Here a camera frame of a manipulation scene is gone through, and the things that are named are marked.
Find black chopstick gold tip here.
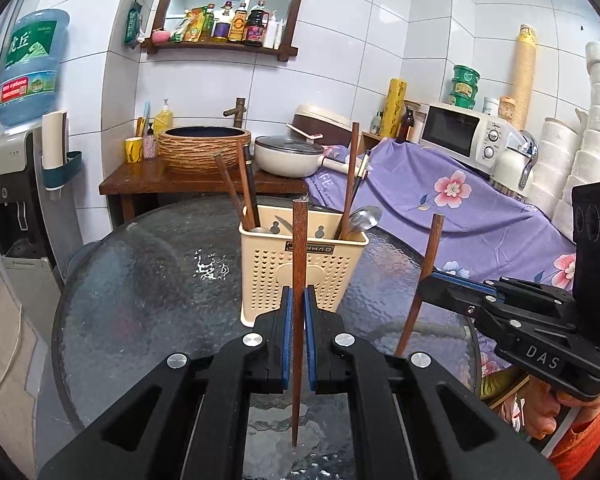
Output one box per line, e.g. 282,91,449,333
351,150,372,202

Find black chopstick gold band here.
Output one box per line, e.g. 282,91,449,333
246,157,261,228

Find right hand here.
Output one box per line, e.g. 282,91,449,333
522,377,600,440

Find purple floral cloth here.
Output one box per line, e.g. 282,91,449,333
303,138,579,391

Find metal spoon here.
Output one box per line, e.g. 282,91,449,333
341,206,382,240

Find white microwave oven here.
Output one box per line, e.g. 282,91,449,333
417,103,526,174

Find stacked white paper bowls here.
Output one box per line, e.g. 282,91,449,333
527,41,600,238

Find yellow roll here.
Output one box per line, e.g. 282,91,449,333
379,78,407,138

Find cream plastic utensil holder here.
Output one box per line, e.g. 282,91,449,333
238,204,371,328

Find green stacked bowls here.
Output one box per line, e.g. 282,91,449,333
448,65,480,110

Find brown rice cooker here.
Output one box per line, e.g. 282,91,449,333
287,104,352,148

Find tall paper cup stack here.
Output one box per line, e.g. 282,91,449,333
512,24,538,130

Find wooden side table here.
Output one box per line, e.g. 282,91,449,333
99,158,308,221

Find woven brown basin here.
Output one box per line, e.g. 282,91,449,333
158,126,251,174

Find yellow cup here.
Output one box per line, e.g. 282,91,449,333
124,136,144,164

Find paper cup holder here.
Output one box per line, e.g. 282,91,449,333
41,110,82,200

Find brass faucet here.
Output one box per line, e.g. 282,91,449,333
223,98,247,129

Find white water dispenser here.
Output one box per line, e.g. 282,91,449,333
0,129,84,321

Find yellow soap bottle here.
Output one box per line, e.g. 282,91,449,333
152,99,173,138

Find blue water bottle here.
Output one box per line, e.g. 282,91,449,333
0,9,70,129

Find wooden wall shelf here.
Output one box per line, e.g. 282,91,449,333
142,0,302,62

